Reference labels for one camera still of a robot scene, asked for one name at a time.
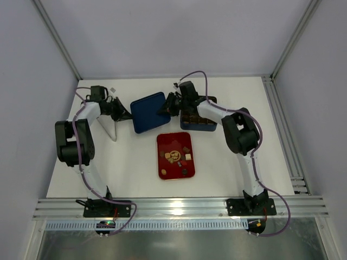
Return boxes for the metal serving tongs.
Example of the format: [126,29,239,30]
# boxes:
[97,115,117,142]

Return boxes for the blue chocolate tin box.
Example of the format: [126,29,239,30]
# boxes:
[179,111,217,132]

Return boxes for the blue tin lid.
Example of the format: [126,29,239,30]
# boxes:
[130,92,171,134]

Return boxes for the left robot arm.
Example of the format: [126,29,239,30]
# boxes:
[55,86,132,218]

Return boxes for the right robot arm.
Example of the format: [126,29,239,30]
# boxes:
[157,81,269,215]

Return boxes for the red lacquer tray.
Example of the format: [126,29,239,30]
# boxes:
[156,132,195,180]

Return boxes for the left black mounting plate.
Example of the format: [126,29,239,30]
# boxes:
[76,199,131,218]

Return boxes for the black mounting plate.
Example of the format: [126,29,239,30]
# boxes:
[226,199,277,216]
[76,199,131,218]

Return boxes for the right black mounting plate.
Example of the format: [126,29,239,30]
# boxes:
[226,199,277,216]

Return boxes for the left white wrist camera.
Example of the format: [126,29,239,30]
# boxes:
[108,87,117,96]

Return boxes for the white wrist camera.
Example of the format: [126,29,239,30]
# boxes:
[108,87,117,96]
[173,81,181,90]

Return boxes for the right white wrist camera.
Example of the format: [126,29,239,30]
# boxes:
[173,81,181,90]

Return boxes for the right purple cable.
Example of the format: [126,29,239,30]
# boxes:
[177,70,292,237]

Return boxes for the purple cable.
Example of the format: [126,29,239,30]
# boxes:
[177,70,292,237]
[75,86,138,235]

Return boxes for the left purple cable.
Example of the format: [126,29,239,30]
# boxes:
[75,86,138,235]

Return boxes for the slotted cable duct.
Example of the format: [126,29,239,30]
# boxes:
[45,219,248,232]

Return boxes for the aluminium front rail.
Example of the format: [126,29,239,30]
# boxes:
[33,196,329,220]

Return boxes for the left aluminium corner post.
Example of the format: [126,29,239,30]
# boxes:
[31,0,82,81]

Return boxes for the aluminium corner post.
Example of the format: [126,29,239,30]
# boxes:
[270,0,322,81]
[31,0,82,81]

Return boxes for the right aluminium side rail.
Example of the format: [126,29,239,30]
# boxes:
[262,76,311,196]

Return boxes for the right aluminium corner post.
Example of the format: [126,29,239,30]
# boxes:
[270,0,322,81]

